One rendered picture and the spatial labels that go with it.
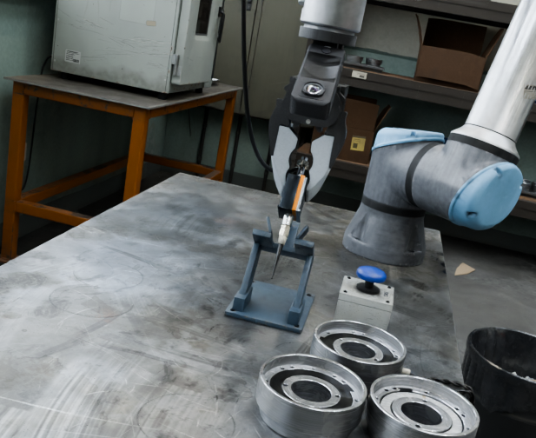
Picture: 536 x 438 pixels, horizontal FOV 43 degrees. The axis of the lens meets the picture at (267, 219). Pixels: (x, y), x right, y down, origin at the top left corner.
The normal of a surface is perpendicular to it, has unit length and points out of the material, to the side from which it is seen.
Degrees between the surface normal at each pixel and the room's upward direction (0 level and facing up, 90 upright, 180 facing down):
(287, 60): 90
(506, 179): 97
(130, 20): 90
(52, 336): 0
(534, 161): 90
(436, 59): 82
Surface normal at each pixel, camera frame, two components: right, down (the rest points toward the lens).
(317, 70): 0.06, -0.67
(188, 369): 0.18, -0.95
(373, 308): -0.20, 0.24
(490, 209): 0.53, 0.44
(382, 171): -0.77, 0.07
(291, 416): -0.40, 0.18
